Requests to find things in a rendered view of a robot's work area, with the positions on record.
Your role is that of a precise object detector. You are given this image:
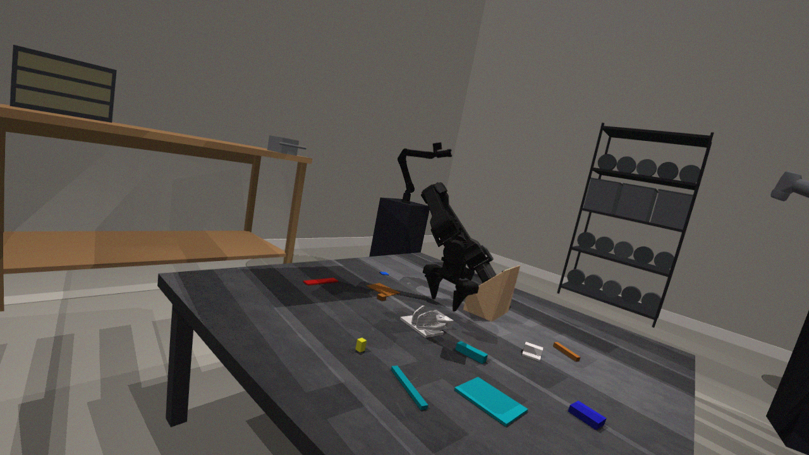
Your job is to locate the blue rectangular block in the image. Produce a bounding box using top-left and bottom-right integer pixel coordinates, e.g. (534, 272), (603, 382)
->
(568, 401), (606, 430)

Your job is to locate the red flat bar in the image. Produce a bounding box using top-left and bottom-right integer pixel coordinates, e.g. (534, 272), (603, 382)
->
(303, 278), (338, 285)

